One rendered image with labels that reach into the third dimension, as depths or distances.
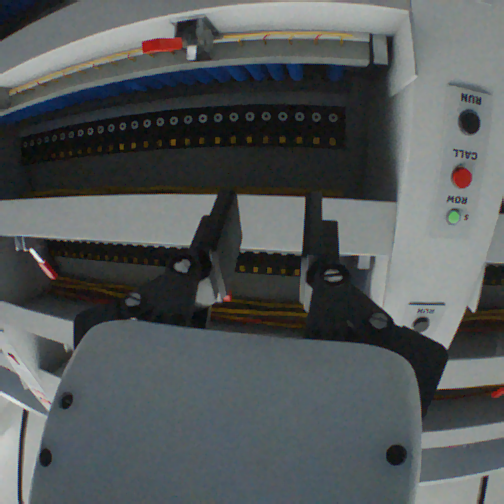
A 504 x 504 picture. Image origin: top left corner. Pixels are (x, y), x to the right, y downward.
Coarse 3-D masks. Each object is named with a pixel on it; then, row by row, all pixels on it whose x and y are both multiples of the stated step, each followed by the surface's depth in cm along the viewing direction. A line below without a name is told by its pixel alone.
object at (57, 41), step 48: (96, 0) 19; (144, 0) 18; (192, 0) 18; (240, 0) 17; (288, 0) 17; (336, 0) 16; (384, 0) 16; (0, 48) 21; (48, 48) 21; (96, 48) 23; (384, 48) 21; (192, 96) 38; (240, 96) 37; (288, 96) 36; (336, 96) 35; (384, 96) 26; (0, 144) 43
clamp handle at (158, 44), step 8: (152, 40) 15; (160, 40) 15; (168, 40) 16; (176, 40) 17; (144, 48) 15; (152, 48) 15; (160, 48) 15; (168, 48) 16; (176, 48) 17; (192, 48) 21; (192, 56) 21
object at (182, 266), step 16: (176, 256) 12; (192, 256) 12; (176, 272) 11; (192, 272) 11; (160, 288) 11; (176, 288) 11; (192, 288) 10; (160, 304) 10; (176, 304) 10; (192, 304) 10; (160, 320) 10; (176, 320) 10; (192, 320) 12; (208, 320) 12
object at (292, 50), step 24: (216, 48) 24; (240, 48) 23; (264, 48) 23; (288, 48) 23; (312, 48) 22; (336, 48) 22; (360, 48) 22; (96, 72) 26; (120, 72) 26; (144, 72) 26; (24, 96) 28; (48, 96) 28
